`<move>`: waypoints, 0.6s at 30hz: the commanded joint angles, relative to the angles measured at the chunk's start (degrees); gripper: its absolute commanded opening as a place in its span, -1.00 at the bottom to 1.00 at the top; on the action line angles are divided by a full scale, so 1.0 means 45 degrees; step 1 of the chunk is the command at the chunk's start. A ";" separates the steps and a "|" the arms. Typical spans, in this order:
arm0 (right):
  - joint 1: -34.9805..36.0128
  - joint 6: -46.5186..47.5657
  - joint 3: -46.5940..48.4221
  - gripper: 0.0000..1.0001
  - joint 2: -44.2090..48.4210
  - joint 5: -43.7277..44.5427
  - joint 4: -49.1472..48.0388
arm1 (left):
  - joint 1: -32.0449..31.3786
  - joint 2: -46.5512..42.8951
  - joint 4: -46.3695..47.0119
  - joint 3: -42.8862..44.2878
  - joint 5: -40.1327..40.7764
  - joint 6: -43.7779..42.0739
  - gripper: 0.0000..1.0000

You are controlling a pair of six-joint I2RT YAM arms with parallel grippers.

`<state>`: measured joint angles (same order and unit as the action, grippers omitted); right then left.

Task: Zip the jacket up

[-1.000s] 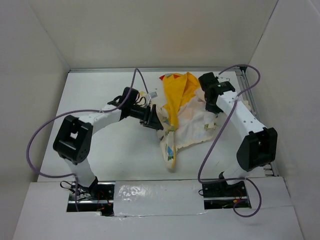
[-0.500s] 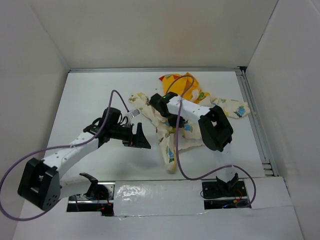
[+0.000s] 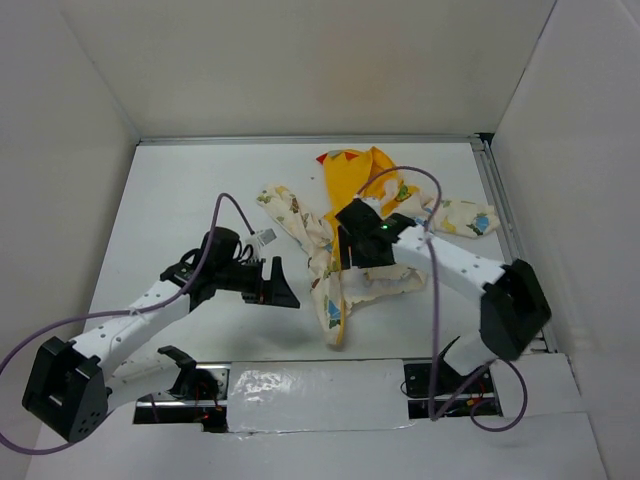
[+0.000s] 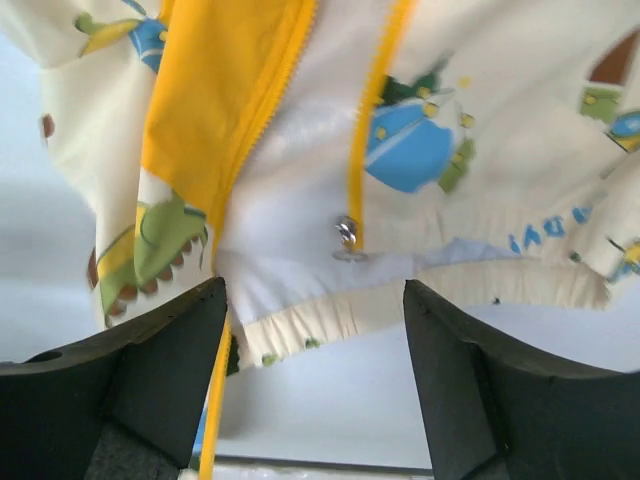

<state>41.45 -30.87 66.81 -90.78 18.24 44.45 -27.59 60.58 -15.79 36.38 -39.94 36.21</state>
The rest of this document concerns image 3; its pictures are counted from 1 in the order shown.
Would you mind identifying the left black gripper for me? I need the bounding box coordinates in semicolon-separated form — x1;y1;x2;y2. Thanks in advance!
215;255;300;308

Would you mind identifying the dinosaur print yellow-lined jacket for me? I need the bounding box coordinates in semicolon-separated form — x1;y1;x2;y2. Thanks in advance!
256;147;500;347

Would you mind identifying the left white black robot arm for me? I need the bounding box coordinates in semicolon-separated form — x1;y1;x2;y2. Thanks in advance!
22;227;300;443

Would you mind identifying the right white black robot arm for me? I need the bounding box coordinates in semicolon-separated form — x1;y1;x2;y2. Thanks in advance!
336;198;551;392

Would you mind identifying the white tape sheet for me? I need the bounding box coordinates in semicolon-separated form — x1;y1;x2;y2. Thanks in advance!
227;359;410;433

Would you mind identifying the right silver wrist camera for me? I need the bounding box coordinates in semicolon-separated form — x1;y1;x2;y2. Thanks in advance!
361;197;382;215

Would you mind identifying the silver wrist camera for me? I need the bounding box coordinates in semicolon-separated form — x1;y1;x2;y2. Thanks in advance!
248;228;277;248
361;197;382;215

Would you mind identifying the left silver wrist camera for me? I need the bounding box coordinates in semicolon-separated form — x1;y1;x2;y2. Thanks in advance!
248;228;277;248

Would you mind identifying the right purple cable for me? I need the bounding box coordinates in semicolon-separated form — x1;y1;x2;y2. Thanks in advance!
357;166;529;433

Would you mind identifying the purple cable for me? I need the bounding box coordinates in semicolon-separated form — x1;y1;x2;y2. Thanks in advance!
0;193;256;455
357;166;529;433

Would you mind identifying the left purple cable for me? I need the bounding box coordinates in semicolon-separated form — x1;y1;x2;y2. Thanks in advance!
0;193;256;455

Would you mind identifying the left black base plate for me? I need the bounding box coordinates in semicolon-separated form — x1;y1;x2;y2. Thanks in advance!
133;363;231;434

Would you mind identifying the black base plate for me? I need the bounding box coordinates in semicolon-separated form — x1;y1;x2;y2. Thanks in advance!
397;357;503;420
133;363;231;434

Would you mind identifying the aluminium frame rail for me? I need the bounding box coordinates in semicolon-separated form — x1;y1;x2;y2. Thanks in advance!
134;131;559;354

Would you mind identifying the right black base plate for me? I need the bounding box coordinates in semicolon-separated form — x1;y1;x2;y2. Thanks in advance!
397;357;503;420

